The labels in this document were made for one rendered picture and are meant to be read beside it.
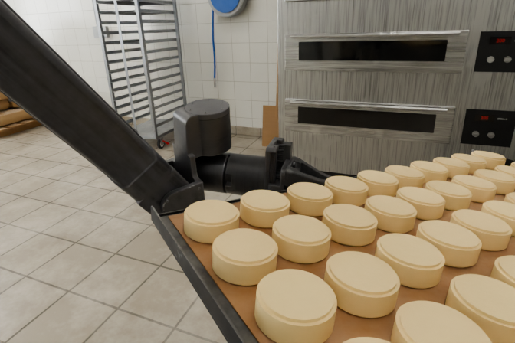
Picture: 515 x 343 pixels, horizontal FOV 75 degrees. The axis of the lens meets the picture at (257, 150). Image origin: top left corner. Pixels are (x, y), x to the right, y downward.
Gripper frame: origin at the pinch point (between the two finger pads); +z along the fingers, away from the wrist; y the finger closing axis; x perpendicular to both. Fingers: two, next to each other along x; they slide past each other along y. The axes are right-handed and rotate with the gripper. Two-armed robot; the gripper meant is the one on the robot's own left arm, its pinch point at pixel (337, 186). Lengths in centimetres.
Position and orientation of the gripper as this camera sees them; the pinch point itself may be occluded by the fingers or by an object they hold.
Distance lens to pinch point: 45.4
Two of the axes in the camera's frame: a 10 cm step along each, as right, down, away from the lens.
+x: -2.3, 2.7, -9.4
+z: 9.7, 1.0, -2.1
